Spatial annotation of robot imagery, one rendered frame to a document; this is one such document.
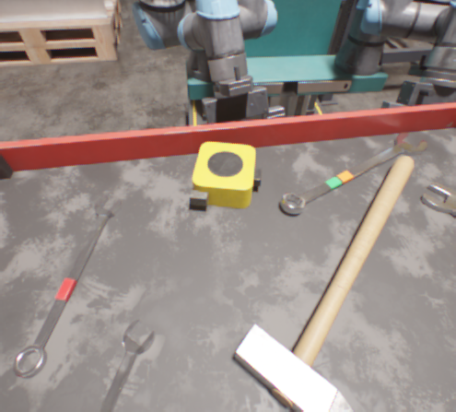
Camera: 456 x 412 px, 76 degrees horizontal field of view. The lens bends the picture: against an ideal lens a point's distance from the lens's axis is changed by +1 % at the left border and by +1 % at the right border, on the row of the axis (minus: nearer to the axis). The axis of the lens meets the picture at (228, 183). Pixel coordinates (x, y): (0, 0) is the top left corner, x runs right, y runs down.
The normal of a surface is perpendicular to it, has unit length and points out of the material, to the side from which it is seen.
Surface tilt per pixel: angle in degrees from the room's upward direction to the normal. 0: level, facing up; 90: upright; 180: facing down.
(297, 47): 90
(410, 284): 0
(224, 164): 0
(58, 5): 90
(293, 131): 90
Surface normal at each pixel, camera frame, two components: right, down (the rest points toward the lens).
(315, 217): 0.02, -0.66
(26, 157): 0.17, 0.74
